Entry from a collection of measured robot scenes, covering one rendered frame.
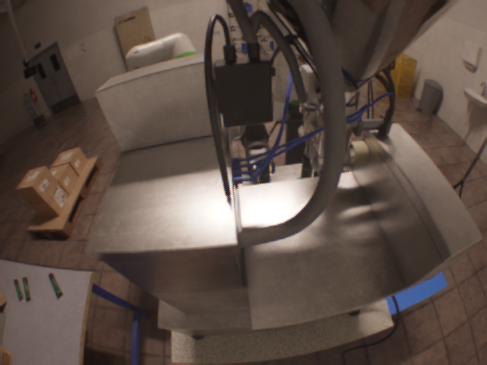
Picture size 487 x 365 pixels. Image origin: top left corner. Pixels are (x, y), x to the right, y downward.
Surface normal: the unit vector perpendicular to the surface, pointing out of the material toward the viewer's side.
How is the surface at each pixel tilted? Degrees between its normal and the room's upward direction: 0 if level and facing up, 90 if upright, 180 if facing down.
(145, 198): 0
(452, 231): 0
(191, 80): 90
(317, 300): 0
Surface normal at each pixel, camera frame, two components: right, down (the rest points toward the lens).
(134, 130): 0.09, 0.72
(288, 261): -0.11, -0.68
